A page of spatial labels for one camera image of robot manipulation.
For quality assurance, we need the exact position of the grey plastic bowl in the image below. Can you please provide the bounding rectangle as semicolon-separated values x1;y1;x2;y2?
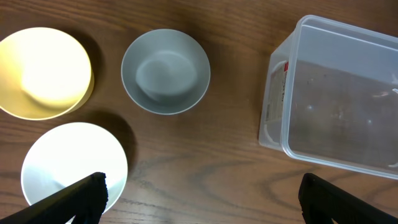
121;29;211;115

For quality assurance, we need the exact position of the yellow plastic bowl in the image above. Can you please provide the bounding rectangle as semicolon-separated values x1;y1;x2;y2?
1;27;95;121

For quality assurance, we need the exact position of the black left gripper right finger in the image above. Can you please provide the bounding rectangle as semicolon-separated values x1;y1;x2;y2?
298;173;397;224

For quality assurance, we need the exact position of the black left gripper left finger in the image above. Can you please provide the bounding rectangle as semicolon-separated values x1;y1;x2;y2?
1;172;108;224

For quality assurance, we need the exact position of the clear plastic storage container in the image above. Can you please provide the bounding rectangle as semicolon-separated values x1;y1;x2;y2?
259;15;397;179

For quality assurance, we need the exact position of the white plastic bowl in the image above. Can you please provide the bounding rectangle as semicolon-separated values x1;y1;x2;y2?
21;122;128;210

